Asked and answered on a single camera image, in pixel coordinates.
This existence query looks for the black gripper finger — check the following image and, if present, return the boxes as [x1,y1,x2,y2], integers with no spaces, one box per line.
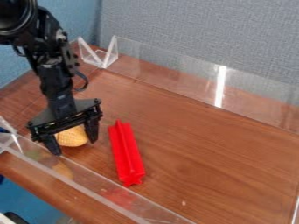
[85,117,99,143]
[42,135,62,156]

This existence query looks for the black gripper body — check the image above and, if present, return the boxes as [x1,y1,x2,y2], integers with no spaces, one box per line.
[27,87,103,141]

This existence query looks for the yellow green toy corn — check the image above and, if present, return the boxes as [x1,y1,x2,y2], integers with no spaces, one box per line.
[55,125,89,147]

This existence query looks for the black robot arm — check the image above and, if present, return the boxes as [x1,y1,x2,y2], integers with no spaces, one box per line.
[0,0,103,156]

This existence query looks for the red star-shaped plastic bar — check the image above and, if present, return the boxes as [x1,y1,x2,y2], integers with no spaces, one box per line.
[107,120,146,187]

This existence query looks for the clear acrylic left bracket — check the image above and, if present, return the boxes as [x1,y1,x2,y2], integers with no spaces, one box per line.
[0,116,24,154]

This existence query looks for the black cable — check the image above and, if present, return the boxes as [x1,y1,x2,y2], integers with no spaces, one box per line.
[71,69,90,93]

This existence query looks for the clear acrylic front wall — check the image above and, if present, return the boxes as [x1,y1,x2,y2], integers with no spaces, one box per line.
[7,136,195,224]

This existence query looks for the clear acrylic wall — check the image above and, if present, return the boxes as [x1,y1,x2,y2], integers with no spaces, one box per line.
[7,136,195,224]
[109,37,299,135]

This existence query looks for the clear acrylic corner bracket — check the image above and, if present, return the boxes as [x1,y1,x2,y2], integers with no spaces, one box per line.
[78,37,119,69]

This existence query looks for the clear acrylic back wall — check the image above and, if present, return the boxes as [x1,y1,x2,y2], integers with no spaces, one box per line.
[109,37,299,135]

